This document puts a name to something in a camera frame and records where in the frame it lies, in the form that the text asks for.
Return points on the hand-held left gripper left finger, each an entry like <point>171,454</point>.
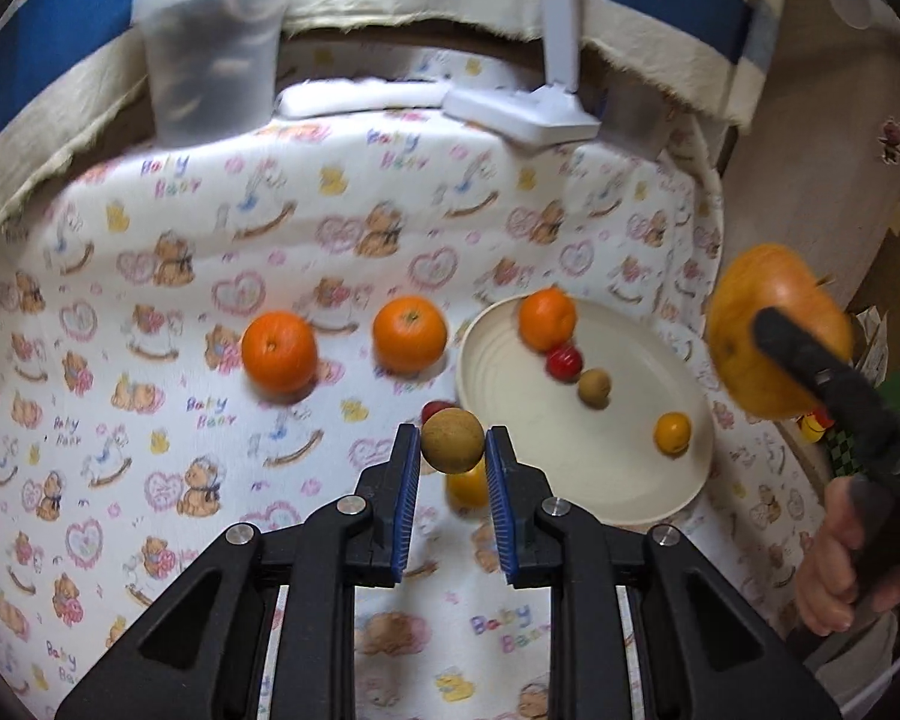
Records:
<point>409,510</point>

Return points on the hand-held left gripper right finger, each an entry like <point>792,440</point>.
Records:
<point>500,510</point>

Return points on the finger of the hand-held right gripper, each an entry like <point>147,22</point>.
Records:
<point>832,382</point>

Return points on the small yellow plum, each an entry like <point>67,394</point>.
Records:
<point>465,491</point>

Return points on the brown longan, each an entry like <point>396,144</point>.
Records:
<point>594,388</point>
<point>452,440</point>

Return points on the small red plum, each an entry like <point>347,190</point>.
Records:
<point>562,362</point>
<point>435,411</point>

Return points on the large yellow apple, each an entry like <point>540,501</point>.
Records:
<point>757,292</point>

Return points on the cream round plate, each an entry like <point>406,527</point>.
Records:
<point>615,465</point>

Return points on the small orange kumquat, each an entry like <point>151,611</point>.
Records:
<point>673,433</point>

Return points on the orange mandarin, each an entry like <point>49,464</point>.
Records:
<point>547,319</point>
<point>410,334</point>
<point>279,352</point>

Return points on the person's right hand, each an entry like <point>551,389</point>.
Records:
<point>825,570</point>

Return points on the yellow and red toy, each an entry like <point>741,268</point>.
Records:
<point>814,429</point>

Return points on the green checkered cloth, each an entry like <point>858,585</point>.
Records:
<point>844,454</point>

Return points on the wooden board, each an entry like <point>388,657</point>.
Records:
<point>817,150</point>

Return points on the bear sticker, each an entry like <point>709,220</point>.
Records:
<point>891,141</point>

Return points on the white desk lamp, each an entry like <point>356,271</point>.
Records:
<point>525,112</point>

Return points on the white power strip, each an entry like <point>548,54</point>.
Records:
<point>360,97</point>

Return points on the lidded translucent plastic container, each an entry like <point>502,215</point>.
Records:
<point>210,67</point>

